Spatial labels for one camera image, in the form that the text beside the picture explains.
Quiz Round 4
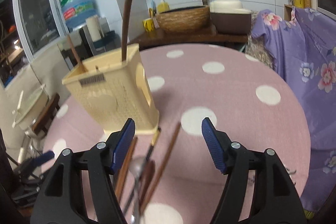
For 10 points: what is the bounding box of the metal spoon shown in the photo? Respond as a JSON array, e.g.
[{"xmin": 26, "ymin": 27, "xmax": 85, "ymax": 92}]
[{"xmin": 129, "ymin": 156, "xmax": 147, "ymax": 223}]

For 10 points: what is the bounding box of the dark brown wooden spoon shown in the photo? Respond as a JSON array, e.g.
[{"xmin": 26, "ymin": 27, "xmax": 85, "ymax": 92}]
[{"xmin": 139, "ymin": 160, "xmax": 155, "ymax": 205}]

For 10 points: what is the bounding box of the wooden stool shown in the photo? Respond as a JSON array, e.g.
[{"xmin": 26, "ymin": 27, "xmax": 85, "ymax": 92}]
[{"xmin": 31, "ymin": 93, "xmax": 60, "ymax": 135}]

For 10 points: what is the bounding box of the white pot with lid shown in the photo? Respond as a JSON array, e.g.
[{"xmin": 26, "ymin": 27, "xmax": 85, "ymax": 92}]
[{"xmin": 12, "ymin": 84, "xmax": 49, "ymax": 131}]

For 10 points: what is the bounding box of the brown wooden chopstick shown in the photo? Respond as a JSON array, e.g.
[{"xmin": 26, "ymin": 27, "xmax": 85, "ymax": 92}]
[
  {"xmin": 140, "ymin": 122, "xmax": 181, "ymax": 215},
  {"xmin": 115, "ymin": 136, "xmax": 138, "ymax": 202}
]

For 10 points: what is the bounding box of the pink polka dot tablecloth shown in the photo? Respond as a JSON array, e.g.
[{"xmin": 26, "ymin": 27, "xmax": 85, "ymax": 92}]
[{"xmin": 41, "ymin": 43, "xmax": 312, "ymax": 224}]

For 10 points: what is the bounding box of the cream plastic utensil holder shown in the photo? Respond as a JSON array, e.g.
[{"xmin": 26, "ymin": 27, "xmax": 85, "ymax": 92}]
[{"xmin": 62, "ymin": 44, "xmax": 159, "ymax": 135}]

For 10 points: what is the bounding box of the black gold-tipped chopstick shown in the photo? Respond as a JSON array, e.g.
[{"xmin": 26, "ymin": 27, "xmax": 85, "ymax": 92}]
[{"xmin": 123, "ymin": 127, "xmax": 161, "ymax": 214}]

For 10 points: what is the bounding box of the brown chopstick in holder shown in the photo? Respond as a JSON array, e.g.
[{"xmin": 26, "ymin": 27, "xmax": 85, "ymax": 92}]
[
  {"xmin": 121, "ymin": 0, "xmax": 133, "ymax": 62},
  {"xmin": 67, "ymin": 35, "xmax": 87, "ymax": 73}
]

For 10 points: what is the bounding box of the window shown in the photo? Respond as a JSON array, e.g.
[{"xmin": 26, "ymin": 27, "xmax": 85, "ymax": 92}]
[{"xmin": 1, "ymin": 0, "xmax": 68, "ymax": 87}]

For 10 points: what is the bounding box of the black water dispenser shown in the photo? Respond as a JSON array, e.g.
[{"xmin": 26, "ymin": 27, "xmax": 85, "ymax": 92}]
[{"xmin": 78, "ymin": 26, "xmax": 120, "ymax": 56}]

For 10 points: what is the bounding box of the purple floral cloth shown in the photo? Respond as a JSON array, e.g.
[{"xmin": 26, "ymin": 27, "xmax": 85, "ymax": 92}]
[{"xmin": 252, "ymin": 9, "xmax": 335, "ymax": 213}]

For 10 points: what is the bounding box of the paper towel roll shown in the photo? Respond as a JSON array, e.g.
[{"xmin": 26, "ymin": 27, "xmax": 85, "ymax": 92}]
[{"xmin": 85, "ymin": 15, "xmax": 103, "ymax": 42}]

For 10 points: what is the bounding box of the dark wooden counter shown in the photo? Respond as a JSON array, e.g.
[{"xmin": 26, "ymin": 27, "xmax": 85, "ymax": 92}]
[{"xmin": 130, "ymin": 26, "xmax": 248, "ymax": 50}]

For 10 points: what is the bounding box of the blue water bottle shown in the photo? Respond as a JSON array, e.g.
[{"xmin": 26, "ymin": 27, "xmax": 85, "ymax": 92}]
[{"xmin": 59, "ymin": 0, "xmax": 97, "ymax": 29}]

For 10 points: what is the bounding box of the cream and brown pot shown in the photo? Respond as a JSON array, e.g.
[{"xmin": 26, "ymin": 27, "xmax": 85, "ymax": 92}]
[{"xmin": 210, "ymin": 0, "xmax": 252, "ymax": 35}]

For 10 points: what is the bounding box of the yellow mug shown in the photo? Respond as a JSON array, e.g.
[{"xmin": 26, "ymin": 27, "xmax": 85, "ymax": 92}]
[{"xmin": 142, "ymin": 18, "xmax": 155, "ymax": 32}]

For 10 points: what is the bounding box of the woven basket sink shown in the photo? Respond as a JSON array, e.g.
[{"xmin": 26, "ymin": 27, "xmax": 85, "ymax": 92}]
[{"xmin": 156, "ymin": 6, "xmax": 210, "ymax": 34}]

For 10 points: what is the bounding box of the yellow soap bottle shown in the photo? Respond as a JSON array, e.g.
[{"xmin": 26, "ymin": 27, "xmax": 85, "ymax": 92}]
[{"xmin": 157, "ymin": 0, "xmax": 170, "ymax": 14}]

